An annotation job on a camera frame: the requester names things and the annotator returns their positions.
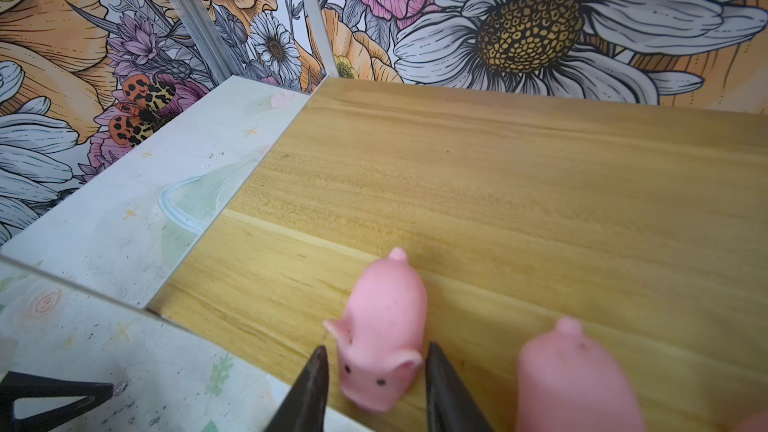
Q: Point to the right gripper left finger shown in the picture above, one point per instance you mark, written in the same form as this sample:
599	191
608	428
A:
304	407

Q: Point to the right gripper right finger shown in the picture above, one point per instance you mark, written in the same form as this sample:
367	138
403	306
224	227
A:
449	404

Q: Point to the pink pig toy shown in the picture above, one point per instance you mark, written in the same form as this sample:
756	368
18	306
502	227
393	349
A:
568	382
380	336

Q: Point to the two-tier bamboo shelf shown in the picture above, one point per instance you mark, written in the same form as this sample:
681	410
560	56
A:
602	159

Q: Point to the left aluminium corner post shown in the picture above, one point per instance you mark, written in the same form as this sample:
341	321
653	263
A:
214	51

